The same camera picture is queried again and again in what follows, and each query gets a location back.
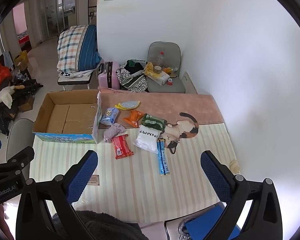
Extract red snack bag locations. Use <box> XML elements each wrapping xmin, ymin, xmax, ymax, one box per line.
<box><xmin>111</xmin><ymin>134</ymin><xmax>134</xmax><ymax>159</ymax></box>

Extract blue stick sachets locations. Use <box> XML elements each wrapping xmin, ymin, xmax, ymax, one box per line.
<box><xmin>157</xmin><ymin>140</ymin><xmax>170</xmax><ymax>176</ymax></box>

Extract lilac cloth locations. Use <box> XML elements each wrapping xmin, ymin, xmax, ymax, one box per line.
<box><xmin>103</xmin><ymin>123</ymin><xmax>127</xmax><ymax>142</ymax></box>

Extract blue tissue pack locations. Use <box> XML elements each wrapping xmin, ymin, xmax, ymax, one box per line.
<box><xmin>100</xmin><ymin>107</ymin><xmax>120</xmax><ymax>126</ymax></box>

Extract white NMRX soft pack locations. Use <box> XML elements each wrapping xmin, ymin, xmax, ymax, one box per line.
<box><xmin>133</xmin><ymin>125</ymin><xmax>161</xmax><ymax>153</ymax></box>

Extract orange snack bag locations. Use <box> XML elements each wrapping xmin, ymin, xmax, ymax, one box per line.
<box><xmin>123</xmin><ymin>109</ymin><xmax>144</xmax><ymax>128</ymax></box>

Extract yellow grey scrubbing mitt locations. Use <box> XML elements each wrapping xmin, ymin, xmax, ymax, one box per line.
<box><xmin>115</xmin><ymin>101</ymin><xmax>140</xmax><ymax>111</ymax></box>

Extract green snack bag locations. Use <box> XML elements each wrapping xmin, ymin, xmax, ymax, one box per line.
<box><xmin>141</xmin><ymin>113</ymin><xmax>167</xmax><ymax>132</ymax></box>

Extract grey round chair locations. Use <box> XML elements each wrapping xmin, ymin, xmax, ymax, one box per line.
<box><xmin>6</xmin><ymin>117</ymin><xmax>35</xmax><ymax>181</ymax></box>

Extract small brown cardboard box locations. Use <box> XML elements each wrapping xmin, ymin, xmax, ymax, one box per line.
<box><xmin>18</xmin><ymin>95</ymin><xmax>34</xmax><ymax>113</ymax></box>

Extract white goose plush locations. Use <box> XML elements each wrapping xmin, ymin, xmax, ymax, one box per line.
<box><xmin>0</xmin><ymin>85</ymin><xmax>25</xmax><ymax>109</ymax></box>

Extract open cardboard box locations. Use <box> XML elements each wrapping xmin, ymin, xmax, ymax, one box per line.
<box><xmin>33</xmin><ymin>89</ymin><xmax>102</xmax><ymax>144</ymax></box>

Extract cat pattern table mat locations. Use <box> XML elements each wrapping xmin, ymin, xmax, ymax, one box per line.
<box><xmin>30</xmin><ymin>92</ymin><xmax>236</xmax><ymax>223</ymax></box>

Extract pink suitcase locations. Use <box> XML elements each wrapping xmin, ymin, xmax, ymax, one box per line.
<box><xmin>98</xmin><ymin>61</ymin><xmax>120</xmax><ymax>90</ymax></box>

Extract plaid folded quilt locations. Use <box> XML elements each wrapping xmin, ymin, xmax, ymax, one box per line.
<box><xmin>57</xmin><ymin>24</ymin><xmax>102</xmax><ymax>73</ymax></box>

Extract patterned tote bag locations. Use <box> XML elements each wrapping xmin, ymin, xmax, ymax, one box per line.
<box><xmin>116</xmin><ymin>60</ymin><xmax>148</xmax><ymax>93</ymax></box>

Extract clear plastic bottle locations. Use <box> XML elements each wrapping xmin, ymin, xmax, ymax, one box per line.
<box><xmin>157</xmin><ymin>51</ymin><xmax>164</xmax><ymax>67</ymax></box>

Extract grey floor chair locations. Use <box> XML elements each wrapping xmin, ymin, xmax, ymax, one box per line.
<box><xmin>146</xmin><ymin>41</ymin><xmax>185</xmax><ymax>93</ymax></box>

